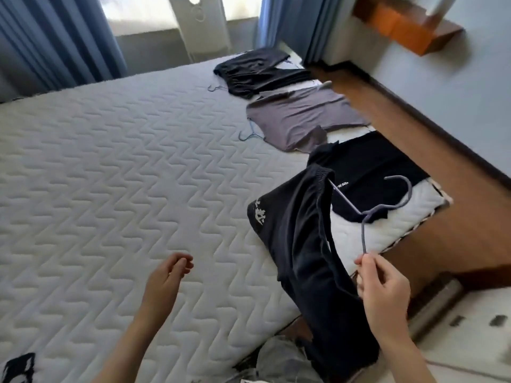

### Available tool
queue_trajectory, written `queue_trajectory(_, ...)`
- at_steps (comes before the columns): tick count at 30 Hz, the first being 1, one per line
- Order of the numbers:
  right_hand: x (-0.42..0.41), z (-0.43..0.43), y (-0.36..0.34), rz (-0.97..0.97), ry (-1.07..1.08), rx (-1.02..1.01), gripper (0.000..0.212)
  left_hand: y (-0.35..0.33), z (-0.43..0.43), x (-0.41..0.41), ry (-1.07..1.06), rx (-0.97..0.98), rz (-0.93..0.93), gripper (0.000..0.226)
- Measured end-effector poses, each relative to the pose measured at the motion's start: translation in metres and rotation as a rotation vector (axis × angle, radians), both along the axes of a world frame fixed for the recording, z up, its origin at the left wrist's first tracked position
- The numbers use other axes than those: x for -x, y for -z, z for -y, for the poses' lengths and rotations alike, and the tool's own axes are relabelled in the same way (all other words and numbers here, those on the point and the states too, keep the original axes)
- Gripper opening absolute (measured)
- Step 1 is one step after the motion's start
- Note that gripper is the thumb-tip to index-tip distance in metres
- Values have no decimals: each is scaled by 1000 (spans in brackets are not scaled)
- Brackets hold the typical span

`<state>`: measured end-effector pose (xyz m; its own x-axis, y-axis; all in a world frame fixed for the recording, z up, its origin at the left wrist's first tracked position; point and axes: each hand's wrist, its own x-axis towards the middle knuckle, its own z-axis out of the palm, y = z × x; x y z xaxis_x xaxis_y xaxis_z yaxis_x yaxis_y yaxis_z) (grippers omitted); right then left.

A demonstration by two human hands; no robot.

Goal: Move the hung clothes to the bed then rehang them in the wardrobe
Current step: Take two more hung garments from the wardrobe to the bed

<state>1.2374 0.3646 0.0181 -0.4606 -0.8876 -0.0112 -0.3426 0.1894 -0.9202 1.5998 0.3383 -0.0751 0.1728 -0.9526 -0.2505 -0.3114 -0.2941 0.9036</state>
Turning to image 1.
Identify person's right hand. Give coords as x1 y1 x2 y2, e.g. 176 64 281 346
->
354 252 412 339

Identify person's left hand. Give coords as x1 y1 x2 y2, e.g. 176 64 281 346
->
139 252 194 320

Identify white wardrobe with wooden side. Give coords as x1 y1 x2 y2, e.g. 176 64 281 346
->
406 274 511 383

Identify bed with white quilted mattress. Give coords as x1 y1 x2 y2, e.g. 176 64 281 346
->
0 46 455 383

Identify black Li-Ning t-shirt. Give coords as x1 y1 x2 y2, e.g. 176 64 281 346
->
307 131 431 225

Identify blue wire hanger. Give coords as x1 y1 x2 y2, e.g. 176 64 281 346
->
237 119 267 141

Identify grey-brown t-shirt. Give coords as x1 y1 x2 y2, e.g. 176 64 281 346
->
245 81 371 154

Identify black long pants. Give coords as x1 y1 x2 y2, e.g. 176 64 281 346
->
213 47 315 102

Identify person's left forearm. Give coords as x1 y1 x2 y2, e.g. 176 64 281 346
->
90 310 165 383

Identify person's grey trousers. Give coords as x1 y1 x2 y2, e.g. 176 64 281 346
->
238 334 325 383

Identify white stool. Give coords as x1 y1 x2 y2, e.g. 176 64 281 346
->
276 40 307 71

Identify white carved chair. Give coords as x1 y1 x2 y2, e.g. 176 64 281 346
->
167 0 233 63

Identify blue curtain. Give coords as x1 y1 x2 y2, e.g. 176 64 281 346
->
254 0 355 65
0 0 129 99

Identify white window sill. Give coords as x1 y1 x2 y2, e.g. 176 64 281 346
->
98 0 263 37

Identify orange wooden wall shelf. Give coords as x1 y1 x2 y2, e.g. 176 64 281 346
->
352 0 465 57

